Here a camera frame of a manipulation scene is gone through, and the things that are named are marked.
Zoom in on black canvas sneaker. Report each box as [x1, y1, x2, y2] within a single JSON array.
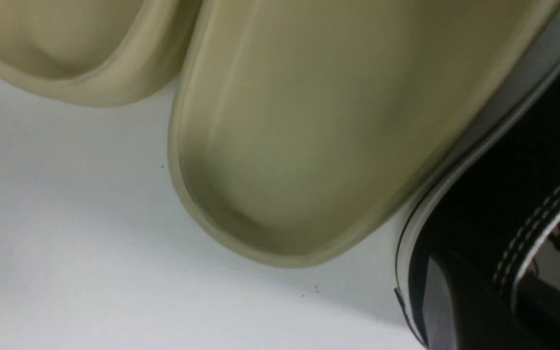
[[395, 6, 560, 350]]

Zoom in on right olive green slipper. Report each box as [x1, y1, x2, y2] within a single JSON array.
[[168, 0, 560, 268]]

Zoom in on olive green slipper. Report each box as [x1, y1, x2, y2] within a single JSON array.
[[168, 0, 560, 268], [0, 0, 202, 107]]

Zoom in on left olive green slipper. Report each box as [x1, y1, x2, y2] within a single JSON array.
[[0, 0, 202, 107]]

